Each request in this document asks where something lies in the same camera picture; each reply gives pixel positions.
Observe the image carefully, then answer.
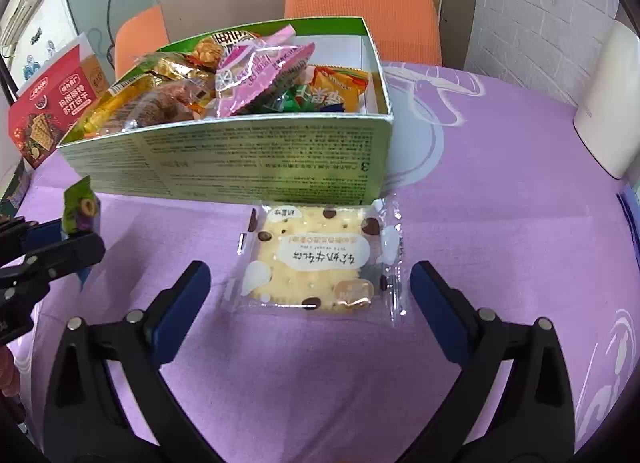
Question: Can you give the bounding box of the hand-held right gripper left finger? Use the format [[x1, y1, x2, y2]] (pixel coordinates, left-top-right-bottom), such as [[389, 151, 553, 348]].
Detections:
[[44, 260, 221, 463]]

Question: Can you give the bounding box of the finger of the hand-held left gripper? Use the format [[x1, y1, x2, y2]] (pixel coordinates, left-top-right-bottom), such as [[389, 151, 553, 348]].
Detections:
[[0, 232, 106, 296], [0, 217, 68, 269]]

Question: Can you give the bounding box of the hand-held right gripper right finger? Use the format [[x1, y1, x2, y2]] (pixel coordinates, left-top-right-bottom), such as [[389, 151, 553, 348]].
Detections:
[[400, 260, 576, 463]]

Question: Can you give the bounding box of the small green candy packet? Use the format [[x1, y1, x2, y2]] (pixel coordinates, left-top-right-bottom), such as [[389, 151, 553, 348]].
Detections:
[[61, 176, 101, 239]]

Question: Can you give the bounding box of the golden barcode snack packet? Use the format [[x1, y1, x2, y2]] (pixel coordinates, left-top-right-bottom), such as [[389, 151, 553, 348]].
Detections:
[[70, 85, 151, 138]]

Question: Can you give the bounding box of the clear spotted cracker packet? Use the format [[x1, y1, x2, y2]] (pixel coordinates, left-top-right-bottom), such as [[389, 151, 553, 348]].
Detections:
[[222, 195, 408, 329]]

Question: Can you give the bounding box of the green cardboard box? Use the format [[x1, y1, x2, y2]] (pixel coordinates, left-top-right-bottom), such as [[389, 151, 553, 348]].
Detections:
[[56, 16, 396, 206]]

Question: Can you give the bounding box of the pink snack packet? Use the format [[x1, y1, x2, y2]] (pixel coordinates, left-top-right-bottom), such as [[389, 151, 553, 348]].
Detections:
[[215, 25, 317, 118]]

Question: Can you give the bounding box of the orange chips packet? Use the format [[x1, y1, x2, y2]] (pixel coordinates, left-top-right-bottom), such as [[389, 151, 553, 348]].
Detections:
[[295, 65, 371, 114]]

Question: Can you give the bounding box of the person's left hand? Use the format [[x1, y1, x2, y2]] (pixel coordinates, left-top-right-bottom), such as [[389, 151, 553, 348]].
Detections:
[[0, 347, 22, 399]]

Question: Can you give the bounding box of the green and gold tin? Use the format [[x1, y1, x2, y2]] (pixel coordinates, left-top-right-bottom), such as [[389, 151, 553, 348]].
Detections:
[[0, 170, 31, 216]]

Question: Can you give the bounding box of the red biscuit box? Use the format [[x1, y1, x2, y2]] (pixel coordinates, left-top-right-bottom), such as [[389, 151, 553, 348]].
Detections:
[[7, 40, 111, 171]]

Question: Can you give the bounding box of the purple tablecloth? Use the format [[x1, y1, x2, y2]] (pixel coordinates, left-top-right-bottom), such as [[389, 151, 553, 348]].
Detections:
[[0, 60, 640, 463]]

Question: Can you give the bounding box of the pack of paper cups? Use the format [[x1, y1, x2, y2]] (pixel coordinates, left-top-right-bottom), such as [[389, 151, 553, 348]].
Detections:
[[617, 185, 640, 269]]

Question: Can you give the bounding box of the orange chair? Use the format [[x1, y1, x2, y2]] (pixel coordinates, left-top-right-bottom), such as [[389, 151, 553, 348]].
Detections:
[[114, 5, 168, 81], [284, 0, 443, 66]]

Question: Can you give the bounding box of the cream thermos jug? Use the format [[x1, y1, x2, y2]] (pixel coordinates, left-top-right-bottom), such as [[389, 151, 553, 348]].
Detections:
[[572, 20, 638, 180]]

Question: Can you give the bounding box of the white wall air conditioner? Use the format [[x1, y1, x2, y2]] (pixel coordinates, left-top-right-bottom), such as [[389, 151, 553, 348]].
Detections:
[[0, 0, 47, 46]]

